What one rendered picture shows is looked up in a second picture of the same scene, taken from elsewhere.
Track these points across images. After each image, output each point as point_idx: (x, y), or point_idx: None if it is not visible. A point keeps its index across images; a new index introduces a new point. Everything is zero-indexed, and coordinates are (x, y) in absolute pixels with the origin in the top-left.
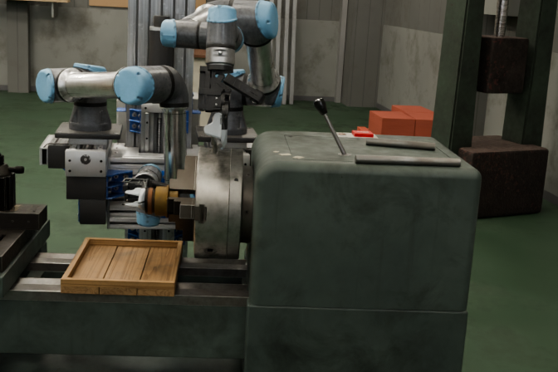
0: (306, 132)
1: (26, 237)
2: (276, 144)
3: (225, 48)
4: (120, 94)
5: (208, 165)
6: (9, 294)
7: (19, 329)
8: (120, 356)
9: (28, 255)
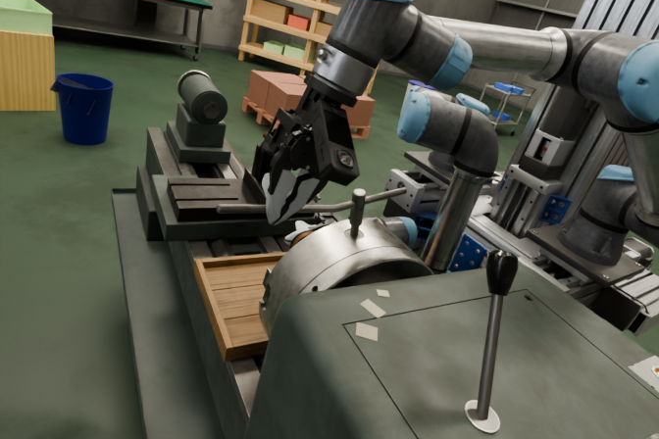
0: (592, 316)
1: (260, 214)
2: (440, 288)
3: (332, 49)
4: (399, 121)
5: (316, 243)
6: (186, 244)
7: (185, 277)
8: None
9: (254, 228)
